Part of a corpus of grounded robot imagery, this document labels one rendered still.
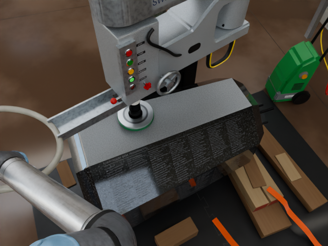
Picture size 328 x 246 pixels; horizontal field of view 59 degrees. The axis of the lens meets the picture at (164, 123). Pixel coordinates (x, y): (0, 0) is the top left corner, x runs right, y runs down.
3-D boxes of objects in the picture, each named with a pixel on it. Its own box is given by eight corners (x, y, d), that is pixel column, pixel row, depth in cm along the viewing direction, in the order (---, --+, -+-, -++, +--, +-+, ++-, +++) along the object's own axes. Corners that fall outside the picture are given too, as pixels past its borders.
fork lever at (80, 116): (157, 65, 172) (157, 59, 168) (177, 85, 163) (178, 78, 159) (46, 120, 146) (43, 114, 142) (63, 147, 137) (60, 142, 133)
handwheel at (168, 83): (169, 77, 158) (170, 55, 146) (181, 88, 153) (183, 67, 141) (147, 89, 153) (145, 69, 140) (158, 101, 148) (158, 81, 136)
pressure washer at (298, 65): (292, 78, 316) (331, 6, 245) (306, 104, 297) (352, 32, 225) (261, 82, 313) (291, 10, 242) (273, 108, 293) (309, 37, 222)
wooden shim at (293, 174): (274, 156, 252) (275, 155, 251) (284, 153, 254) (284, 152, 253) (290, 182, 238) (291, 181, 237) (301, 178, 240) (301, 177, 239)
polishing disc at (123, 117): (158, 123, 171) (158, 122, 170) (122, 133, 167) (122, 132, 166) (147, 97, 183) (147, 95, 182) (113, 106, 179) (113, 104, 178)
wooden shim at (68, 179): (55, 165, 252) (54, 164, 251) (66, 160, 255) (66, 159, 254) (65, 189, 240) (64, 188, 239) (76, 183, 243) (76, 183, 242)
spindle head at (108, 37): (159, 57, 171) (159, -17, 134) (183, 79, 161) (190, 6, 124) (105, 85, 158) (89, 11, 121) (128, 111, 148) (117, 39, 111)
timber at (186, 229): (161, 255, 212) (161, 252, 202) (154, 240, 218) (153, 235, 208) (196, 235, 220) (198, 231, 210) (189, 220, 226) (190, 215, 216)
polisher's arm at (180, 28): (221, 31, 191) (237, -48, 151) (247, 50, 181) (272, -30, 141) (126, 80, 165) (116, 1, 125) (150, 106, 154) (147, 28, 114)
